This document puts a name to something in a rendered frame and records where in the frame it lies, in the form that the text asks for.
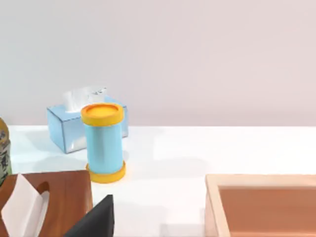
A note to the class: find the light blue tissue box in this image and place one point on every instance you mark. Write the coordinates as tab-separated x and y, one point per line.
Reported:
65	130

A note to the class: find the shallow salmon-coloured box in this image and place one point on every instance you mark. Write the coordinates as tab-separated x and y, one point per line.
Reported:
266	209

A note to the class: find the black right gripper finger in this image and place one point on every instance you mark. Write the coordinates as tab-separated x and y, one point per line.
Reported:
100	219

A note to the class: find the green bottle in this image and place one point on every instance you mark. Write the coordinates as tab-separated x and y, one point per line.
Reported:
4	153

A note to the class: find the blue and yellow canister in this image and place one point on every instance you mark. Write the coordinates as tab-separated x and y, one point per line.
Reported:
105	145

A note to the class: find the white tissue in wooden box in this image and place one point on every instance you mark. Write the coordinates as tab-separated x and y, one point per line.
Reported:
22	207

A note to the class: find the white tissue in blue box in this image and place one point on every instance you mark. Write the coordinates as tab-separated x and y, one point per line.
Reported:
79	97

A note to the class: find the wooden tissue box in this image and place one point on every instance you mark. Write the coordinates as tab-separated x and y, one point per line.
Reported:
66	197

